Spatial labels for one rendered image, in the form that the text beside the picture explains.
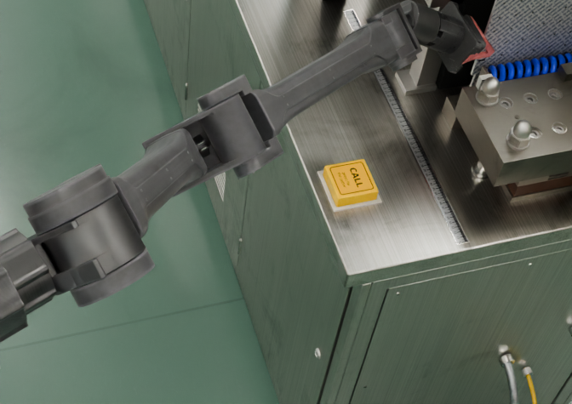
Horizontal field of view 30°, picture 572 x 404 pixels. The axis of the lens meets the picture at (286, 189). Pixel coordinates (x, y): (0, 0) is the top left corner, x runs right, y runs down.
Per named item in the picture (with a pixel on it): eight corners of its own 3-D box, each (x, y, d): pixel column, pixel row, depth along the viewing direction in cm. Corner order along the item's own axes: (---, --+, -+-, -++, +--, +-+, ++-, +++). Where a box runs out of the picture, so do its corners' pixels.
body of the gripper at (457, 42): (457, 76, 167) (425, 65, 162) (431, 31, 172) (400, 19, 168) (485, 47, 163) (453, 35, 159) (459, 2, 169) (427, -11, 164)
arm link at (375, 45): (258, 171, 126) (216, 89, 125) (226, 183, 130) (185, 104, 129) (428, 58, 157) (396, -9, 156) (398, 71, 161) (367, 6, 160)
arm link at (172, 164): (180, 201, 135) (142, 130, 133) (275, 155, 132) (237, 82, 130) (64, 317, 91) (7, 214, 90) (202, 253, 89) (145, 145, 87)
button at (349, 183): (322, 174, 174) (323, 165, 172) (362, 167, 176) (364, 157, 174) (335, 207, 170) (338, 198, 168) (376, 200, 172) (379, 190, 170)
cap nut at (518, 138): (501, 134, 166) (509, 115, 162) (523, 130, 167) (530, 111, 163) (511, 152, 164) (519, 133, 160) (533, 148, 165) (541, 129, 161)
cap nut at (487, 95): (471, 91, 171) (478, 71, 167) (492, 88, 172) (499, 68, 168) (481, 108, 169) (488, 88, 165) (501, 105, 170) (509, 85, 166)
